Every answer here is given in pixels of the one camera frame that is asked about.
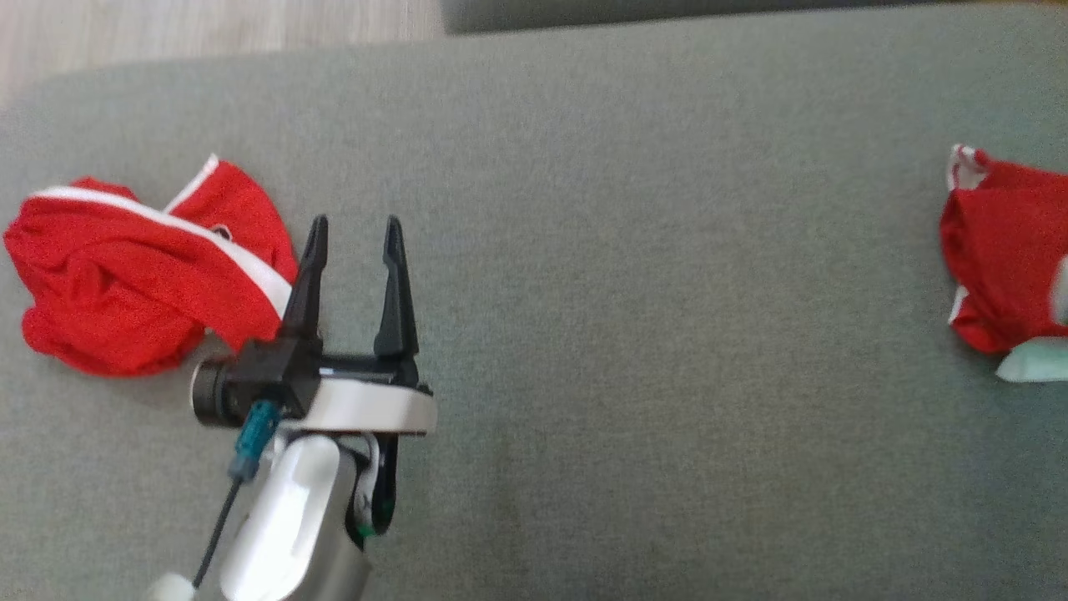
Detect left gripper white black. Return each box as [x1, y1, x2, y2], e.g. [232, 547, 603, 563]
[279, 214, 438, 437]

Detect red basketball shorts white stripe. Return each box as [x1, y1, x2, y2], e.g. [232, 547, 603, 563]
[3, 154, 300, 378]

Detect red basketball jersey white sleeves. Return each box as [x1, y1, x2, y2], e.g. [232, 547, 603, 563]
[939, 144, 1068, 385]

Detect black cylinder with silver rim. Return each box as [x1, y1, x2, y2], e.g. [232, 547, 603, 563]
[190, 357, 243, 428]

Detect grey fabric sofa seat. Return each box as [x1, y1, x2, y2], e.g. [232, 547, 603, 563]
[0, 4, 1068, 601]

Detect grey fabric sofa cushion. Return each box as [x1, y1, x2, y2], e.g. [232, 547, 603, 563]
[441, 0, 994, 36]

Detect teal left camera cable connector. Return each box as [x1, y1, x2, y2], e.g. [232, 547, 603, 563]
[229, 399, 282, 482]

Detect white cable clip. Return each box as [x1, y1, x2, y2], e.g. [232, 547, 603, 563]
[146, 572, 199, 601]

